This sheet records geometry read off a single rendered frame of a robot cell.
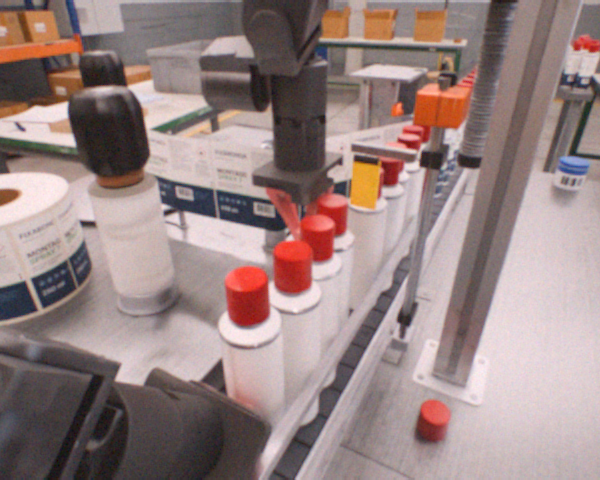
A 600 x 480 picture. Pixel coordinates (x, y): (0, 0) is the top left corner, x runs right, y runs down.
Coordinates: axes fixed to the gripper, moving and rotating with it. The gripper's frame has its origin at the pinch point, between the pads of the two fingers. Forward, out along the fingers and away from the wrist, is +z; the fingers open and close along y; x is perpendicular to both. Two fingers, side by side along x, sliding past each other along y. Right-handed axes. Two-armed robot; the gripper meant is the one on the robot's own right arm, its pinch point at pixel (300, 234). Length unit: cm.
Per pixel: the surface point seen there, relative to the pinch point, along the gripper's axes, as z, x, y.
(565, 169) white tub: 14, 34, -83
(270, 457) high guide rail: 5.5, 9.6, 23.0
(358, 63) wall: 78, -267, -723
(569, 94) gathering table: 15, 38, -201
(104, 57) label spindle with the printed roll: -16, -51, -18
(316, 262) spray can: -3.4, 6.6, 9.1
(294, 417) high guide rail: 5.5, 9.6, 19.0
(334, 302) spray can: 1.2, 8.3, 8.4
